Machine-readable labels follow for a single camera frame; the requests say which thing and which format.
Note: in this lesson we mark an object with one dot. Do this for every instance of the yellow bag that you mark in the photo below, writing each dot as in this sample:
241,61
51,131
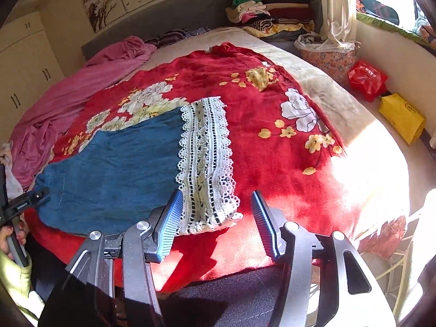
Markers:
402,117

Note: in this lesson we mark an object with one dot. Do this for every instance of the red patterned cloth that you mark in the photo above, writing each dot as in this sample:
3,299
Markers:
385,238

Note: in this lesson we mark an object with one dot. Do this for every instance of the cream wardrobe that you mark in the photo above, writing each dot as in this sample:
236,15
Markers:
24,61

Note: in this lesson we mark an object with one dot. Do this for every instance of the person's left hand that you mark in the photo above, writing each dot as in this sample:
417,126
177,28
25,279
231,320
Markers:
4,242

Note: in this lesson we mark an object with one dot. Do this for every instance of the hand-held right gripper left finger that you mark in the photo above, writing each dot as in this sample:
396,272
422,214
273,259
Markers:
168,224

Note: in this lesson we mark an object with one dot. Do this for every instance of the blue denim pants lace hem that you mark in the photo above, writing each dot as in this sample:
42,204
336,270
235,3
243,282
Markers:
119,170

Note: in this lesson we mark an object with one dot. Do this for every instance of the floral fabric basket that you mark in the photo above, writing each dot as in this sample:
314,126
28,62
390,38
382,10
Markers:
327,63

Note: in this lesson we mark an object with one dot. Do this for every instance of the cream curtain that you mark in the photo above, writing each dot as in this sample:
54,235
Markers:
335,6

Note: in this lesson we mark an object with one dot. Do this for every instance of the red plastic bag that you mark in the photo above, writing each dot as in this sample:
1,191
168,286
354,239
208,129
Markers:
366,80

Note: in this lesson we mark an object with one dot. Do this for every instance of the red floral blanket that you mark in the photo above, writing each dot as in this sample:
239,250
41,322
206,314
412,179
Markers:
272,136

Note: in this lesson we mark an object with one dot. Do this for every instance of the pink bed sheet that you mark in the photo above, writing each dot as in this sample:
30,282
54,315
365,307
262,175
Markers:
68,92

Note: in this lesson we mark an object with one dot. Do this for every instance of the grey bed headboard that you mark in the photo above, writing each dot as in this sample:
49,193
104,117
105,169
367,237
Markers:
163,10

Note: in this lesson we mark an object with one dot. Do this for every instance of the blue patterned pillow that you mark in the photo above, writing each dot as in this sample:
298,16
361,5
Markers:
201,30

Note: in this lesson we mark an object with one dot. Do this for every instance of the white crumpled cloth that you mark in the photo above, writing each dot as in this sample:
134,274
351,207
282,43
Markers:
316,42

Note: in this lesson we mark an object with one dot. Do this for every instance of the white metal rack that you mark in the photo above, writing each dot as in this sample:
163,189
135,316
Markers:
408,262

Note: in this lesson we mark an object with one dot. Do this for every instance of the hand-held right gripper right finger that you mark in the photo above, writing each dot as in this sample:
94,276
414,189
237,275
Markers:
264,224

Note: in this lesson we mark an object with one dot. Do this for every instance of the green windowsill cloth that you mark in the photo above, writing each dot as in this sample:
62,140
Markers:
391,29

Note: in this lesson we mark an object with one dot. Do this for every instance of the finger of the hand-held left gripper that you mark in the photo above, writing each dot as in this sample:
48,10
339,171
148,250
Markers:
35,198

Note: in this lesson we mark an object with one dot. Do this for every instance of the white printed cloth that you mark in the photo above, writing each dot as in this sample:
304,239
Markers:
8,167

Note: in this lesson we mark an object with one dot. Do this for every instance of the stack of folded clothes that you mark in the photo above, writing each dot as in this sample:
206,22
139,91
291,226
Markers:
272,10

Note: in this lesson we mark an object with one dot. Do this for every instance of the dark cloth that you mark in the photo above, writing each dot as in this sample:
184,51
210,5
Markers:
221,296

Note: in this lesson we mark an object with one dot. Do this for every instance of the striped purple pillow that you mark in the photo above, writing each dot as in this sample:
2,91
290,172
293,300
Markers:
168,37

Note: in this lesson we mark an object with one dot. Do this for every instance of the person's left forearm green sleeve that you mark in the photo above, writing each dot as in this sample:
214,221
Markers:
17,279

